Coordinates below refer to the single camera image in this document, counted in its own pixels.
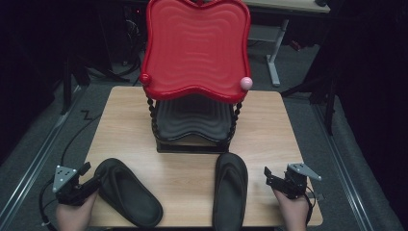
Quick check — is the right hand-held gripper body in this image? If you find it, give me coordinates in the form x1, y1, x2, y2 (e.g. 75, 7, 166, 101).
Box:
278, 162, 323, 200

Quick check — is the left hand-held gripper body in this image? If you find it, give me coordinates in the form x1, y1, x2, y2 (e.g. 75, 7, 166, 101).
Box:
52, 165, 98, 207

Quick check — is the black slipper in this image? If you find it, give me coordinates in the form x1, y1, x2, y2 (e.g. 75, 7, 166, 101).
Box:
94, 157, 165, 229
212, 152, 249, 231

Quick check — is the red and black shoe rack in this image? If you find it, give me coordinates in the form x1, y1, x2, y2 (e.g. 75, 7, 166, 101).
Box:
139, 0, 254, 154

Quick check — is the person's left hand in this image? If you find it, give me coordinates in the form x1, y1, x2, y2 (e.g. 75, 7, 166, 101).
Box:
55, 191, 99, 231

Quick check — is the person's right hand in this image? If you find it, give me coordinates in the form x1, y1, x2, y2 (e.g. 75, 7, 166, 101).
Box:
272, 189, 310, 231

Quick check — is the black metal stand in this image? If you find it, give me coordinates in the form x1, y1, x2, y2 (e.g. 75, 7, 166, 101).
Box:
280, 61, 340, 137
60, 52, 131, 116

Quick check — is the desk with grey leg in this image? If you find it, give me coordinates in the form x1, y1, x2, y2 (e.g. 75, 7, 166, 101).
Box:
242, 0, 331, 89

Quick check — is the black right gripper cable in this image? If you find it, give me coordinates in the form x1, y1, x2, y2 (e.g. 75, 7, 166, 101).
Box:
303, 185, 318, 225

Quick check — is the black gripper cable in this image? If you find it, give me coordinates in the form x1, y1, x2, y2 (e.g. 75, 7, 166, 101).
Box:
303, 185, 318, 225
38, 177, 62, 231

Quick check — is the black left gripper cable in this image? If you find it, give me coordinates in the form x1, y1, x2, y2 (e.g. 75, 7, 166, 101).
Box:
38, 177, 62, 231

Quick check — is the black floor cable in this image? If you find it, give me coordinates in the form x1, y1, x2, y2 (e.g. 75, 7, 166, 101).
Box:
60, 110, 101, 167

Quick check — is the aluminium floor rail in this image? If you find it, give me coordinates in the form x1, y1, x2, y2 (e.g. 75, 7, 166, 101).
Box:
0, 86, 85, 227
311, 104, 375, 231

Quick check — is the tangle of black cables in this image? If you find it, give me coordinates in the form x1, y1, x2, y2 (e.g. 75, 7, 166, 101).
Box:
121, 6, 149, 76

